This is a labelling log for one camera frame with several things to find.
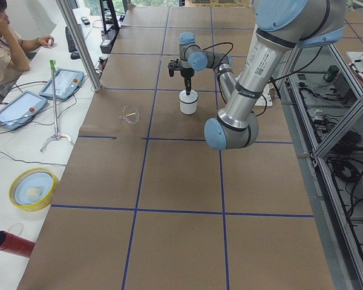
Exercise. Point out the near teach pendant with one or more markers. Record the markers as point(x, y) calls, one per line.
point(21, 110)

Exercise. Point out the black computer box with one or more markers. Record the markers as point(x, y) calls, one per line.
point(108, 41)

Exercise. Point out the green handled reacher grabber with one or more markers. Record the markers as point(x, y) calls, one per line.
point(57, 134)

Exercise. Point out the teach pendant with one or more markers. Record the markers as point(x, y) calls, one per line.
point(67, 81)
point(21, 110)

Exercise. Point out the yellow tape roll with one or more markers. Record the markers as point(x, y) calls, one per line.
point(33, 190)

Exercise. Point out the black keyboard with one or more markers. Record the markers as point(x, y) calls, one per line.
point(70, 41)

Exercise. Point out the aluminium frame post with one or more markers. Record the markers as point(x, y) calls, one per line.
point(71, 22)

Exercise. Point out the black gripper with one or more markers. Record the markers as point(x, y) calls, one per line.
point(185, 72)

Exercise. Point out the red cylinder tube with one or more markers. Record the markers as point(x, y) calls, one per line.
point(14, 244)

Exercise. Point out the clear glass funnel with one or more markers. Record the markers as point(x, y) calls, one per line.
point(130, 114)

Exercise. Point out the far teach pendant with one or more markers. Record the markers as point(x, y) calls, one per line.
point(67, 81)

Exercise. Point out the seated person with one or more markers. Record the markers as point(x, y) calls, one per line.
point(13, 49)

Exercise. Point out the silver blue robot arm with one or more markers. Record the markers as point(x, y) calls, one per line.
point(280, 26)

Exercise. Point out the white enamel cup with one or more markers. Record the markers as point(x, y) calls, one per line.
point(188, 102)

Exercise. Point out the black computer mouse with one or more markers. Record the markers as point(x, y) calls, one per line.
point(74, 55)

